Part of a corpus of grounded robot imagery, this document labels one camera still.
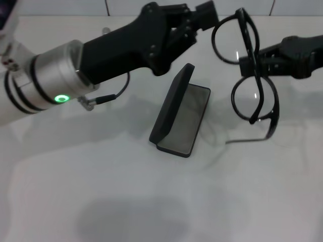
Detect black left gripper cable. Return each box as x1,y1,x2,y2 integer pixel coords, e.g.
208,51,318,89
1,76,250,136
77,72,131,111

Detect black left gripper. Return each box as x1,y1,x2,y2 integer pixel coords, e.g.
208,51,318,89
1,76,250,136
75,1,198,88

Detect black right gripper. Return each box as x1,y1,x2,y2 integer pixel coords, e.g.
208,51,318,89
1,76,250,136
238,35,323,80

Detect black glasses case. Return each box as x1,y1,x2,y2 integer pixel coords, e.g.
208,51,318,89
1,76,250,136
148,63,212,159

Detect black glasses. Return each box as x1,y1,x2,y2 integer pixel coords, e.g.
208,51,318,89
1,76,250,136
211,7,280,145

